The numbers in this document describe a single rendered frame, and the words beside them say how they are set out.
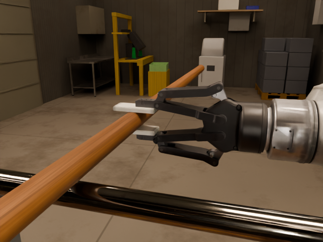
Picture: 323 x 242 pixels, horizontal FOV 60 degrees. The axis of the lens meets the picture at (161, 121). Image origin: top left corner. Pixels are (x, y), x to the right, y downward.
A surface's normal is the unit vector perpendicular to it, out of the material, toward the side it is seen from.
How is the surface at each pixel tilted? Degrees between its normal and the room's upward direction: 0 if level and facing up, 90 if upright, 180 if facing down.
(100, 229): 0
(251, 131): 80
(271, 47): 90
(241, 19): 90
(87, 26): 90
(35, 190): 41
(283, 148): 90
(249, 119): 59
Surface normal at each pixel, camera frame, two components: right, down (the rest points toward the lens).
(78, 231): 0.00, -0.96
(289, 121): -0.23, -0.26
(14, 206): 0.64, -0.67
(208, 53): -0.26, -0.04
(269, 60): -0.22, 0.29
